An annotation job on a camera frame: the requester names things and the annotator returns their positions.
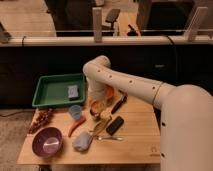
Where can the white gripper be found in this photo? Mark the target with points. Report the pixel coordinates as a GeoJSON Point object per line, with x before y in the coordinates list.
{"type": "Point", "coordinates": [99, 96]}

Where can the yellow apple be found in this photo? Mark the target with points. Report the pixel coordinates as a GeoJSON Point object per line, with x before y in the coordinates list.
{"type": "Point", "coordinates": [97, 107]}

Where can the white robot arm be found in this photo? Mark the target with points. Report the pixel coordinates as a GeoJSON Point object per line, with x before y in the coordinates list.
{"type": "Point", "coordinates": [186, 125]}

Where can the orange bowl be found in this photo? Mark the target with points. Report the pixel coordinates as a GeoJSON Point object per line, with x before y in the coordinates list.
{"type": "Point", "coordinates": [109, 93]}

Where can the blue sponge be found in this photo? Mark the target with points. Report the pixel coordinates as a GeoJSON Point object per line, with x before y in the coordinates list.
{"type": "Point", "coordinates": [73, 92]}

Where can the black ice cream scoop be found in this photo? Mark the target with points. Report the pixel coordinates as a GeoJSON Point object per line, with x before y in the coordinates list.
{"type": "Point", "coordinates": [120, 102]}

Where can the red chili pepper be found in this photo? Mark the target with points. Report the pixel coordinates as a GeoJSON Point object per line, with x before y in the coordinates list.
{"type": "Point", "coordinates": [76, 124]}

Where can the black rectangular block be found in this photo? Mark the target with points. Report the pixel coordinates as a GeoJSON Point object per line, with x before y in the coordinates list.
{"type": "Point", "coordinates": [115, 125]}

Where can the green plastic tray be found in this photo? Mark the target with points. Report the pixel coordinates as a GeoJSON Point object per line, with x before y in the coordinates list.
{"type": "Point", "coordinates": [52, 91]}

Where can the metal spoon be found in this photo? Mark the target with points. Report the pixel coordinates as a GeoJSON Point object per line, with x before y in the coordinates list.
{"type": "Point", "coordinates": [107, 138]}

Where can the blue cloth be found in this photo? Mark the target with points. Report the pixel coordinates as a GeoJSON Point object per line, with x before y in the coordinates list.
{"type": "Point", "coordinates": [82, 142]}

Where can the purple bowl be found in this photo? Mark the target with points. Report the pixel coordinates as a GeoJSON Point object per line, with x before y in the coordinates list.
{"type": "Point", "coordinates": [47, 142]}

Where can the black office chair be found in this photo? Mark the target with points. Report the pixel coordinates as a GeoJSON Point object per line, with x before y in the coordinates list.
{"type": "Point", "coordinates": [111, 18]}

